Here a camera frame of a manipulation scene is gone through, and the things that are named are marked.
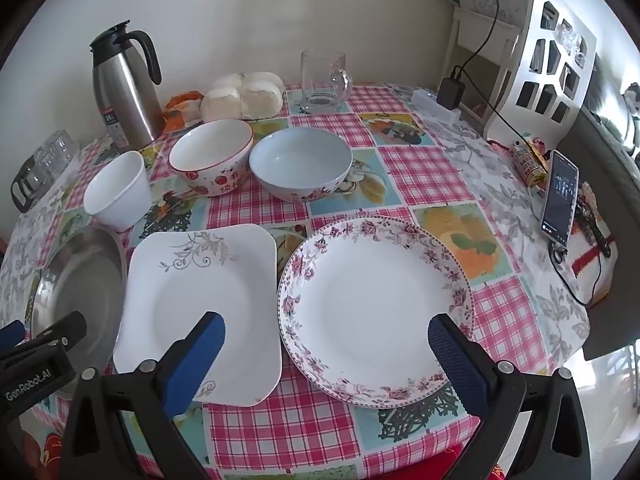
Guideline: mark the stainless steel thermos jug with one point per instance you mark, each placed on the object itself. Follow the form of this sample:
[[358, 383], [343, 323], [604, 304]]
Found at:
[[125, 95]]

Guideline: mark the pale blue floral bowl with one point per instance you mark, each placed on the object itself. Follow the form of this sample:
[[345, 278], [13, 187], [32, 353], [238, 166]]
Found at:
[[300, 160]]

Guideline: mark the pink checked fruit-print tablecloth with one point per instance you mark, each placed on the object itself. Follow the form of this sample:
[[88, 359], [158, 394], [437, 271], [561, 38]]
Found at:
[[425, 175]]

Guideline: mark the white power strip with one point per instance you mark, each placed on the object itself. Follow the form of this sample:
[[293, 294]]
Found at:
[[425, 100]]

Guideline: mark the dark key bunch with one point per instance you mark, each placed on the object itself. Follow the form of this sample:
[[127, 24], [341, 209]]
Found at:
[[592, 225]]

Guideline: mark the clear glass cup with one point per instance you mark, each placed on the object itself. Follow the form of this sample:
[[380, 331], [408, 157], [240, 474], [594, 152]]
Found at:
[[62, 142], [41, 160]]

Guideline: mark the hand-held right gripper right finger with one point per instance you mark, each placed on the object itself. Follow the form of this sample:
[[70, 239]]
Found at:
[[455, 355]]

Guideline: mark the white cutout shelf rack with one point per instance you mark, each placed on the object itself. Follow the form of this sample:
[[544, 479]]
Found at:
[[502, 117]]

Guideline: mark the red white knitted cloth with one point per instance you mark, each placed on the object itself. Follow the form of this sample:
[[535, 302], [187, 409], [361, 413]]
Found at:
[[585, 265]]

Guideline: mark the small white cup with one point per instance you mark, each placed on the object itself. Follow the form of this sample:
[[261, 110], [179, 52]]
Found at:
[[117, 195]]

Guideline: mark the grey sofa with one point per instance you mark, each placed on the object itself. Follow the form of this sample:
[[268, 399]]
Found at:
[[610, 185]]

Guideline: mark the clear glass mug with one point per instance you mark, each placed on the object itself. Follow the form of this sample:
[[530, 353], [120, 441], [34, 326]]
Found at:
[[320, 80]]

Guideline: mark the smartphone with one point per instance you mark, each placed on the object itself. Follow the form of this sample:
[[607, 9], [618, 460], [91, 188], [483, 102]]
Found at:
[[560, 195]]

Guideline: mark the stainless steel basin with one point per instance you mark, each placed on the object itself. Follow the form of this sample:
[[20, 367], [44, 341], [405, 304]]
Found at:
[[75, 280]]

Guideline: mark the orange snack packet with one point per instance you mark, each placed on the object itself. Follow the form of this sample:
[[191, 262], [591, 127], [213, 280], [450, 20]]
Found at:
[[180, 110]]

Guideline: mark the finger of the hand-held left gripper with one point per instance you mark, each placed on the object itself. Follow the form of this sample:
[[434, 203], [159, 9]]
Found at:
[[65, 327], [10, 332]]

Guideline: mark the black charger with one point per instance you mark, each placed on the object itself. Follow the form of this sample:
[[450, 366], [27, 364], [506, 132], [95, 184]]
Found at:
[[450, 92]]

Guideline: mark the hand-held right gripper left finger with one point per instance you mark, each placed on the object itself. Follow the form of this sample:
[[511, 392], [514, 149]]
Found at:
[[200, 360]]

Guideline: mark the bag of white steamed buns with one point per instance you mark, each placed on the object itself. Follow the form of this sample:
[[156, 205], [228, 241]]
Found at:
[[250, 97]]

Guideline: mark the small printed bottle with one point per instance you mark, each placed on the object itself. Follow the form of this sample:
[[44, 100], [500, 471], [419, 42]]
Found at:
[[527, 165]]

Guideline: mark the red-rimmed fruit-print bowl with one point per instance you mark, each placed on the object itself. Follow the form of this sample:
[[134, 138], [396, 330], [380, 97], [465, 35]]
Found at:
[[210, 152]]

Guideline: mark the round pink floral plate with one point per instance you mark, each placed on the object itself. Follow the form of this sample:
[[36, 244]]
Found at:
[[370, 300]]

